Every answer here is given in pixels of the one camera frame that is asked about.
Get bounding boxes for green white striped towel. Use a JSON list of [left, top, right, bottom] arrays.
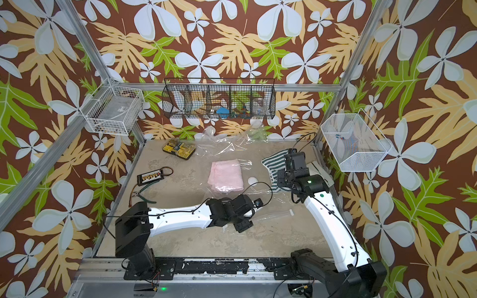
[[261, 149, 290, 192]]

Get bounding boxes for pink towel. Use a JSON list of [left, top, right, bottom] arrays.
[[207, 160, 243, 193]]

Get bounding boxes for clear plastic vacuum bag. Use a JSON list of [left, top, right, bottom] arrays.
[[193, 127, 295, 221]]

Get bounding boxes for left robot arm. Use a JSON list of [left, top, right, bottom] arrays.
[[114, 194, 266, 280]]

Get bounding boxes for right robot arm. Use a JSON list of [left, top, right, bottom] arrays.
[[277, 149, 387, 298]]

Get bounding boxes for white folded towel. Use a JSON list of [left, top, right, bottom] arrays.
[[308, 161, 334, 187]]

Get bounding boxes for white vacuum bag valve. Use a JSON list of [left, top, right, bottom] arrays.
[[247, 177, 258, 185]]

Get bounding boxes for white mesh basket right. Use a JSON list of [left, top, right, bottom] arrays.
[[320, 109, 393, 173]]

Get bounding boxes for yellow black screwdriver bit case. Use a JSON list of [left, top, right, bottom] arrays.
[[162, 139, 196, 160]]

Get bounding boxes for black parallel charging board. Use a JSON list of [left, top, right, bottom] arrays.
[[137, 166, 174, 186]]

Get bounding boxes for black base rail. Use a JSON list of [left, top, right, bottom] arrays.
[[123, 257, 314, 282]]

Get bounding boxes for green handled pliers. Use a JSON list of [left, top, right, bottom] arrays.
[[129, 185, 156, 207]]

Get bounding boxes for black wire basket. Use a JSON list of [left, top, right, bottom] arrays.
[[161, 78, 277, 119]]

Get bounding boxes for white wire basket left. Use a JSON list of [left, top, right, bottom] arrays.
[[82, 82, 145, 136]]

